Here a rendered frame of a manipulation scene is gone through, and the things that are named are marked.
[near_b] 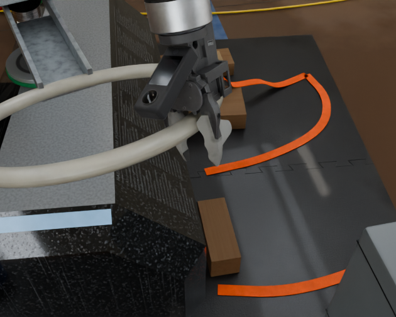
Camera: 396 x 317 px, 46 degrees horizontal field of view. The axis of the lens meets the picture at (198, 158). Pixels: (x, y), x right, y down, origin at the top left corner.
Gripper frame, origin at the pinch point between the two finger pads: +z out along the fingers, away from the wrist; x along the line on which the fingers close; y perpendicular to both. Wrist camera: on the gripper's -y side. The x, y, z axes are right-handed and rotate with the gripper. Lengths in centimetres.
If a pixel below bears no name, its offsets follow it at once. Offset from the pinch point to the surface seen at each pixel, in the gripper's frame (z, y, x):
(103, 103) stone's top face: 10, 37, 64
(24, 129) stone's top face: 11, 16, 75
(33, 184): -5.5, -21.6, 11.7
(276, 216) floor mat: 89, 100, 46
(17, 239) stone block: 28, -7, 56
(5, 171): -7.3, -22.5, 15.8
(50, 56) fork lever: -10, 18, 55
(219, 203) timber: 74, 82, 62
